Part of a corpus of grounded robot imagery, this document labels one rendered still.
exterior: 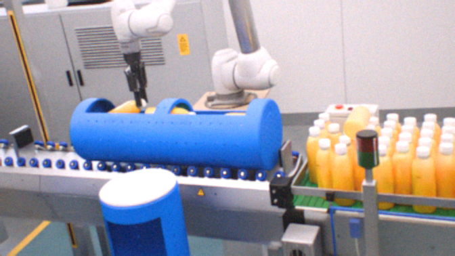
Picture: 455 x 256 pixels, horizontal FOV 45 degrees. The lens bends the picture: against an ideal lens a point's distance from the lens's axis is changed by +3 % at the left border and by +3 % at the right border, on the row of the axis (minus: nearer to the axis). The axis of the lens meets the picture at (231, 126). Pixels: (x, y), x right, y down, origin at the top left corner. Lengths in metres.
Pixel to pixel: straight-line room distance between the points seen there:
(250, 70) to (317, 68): 2.40
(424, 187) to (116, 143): 1.21
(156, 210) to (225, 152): 0.36
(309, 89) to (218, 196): 3.01
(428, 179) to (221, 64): 1.29
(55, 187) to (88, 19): 1.77
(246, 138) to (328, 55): 3.03
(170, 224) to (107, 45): 2.32
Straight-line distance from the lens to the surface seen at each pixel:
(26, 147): 2.85
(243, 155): 2.03
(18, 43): 3.06
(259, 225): 2.20
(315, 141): 2.06
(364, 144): 1.60
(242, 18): 2.57
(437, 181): 1.92
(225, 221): 2.26
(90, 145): 2.38
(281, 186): 1.92
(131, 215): 1.91
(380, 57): 4.94
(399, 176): 1.92
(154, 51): 3.93
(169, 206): 1.94
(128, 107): 2.40
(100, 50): 4.12
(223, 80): 2.77
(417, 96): 5.05
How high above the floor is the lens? 1.87
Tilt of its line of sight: 20 degrees down
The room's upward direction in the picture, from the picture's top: 8 degrees counter-clockwise
